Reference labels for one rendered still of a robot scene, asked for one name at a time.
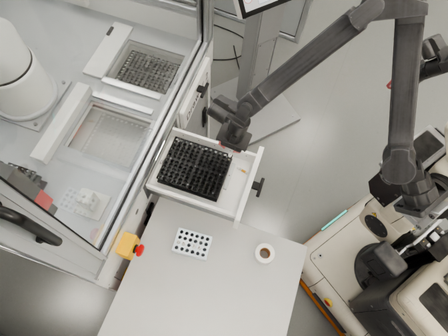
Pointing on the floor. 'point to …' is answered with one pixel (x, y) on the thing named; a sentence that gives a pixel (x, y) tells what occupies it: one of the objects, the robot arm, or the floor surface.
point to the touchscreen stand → (238, 91)
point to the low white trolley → (205, 281)
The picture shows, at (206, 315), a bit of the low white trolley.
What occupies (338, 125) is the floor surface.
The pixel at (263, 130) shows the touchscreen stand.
